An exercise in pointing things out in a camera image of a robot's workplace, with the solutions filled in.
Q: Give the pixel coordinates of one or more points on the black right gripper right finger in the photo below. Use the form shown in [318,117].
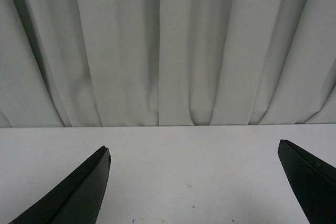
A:
[312,181]

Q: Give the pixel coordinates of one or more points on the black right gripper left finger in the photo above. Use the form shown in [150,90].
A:
[77,198]

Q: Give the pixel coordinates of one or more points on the grey pleated curtain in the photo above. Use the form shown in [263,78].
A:
[76,63]

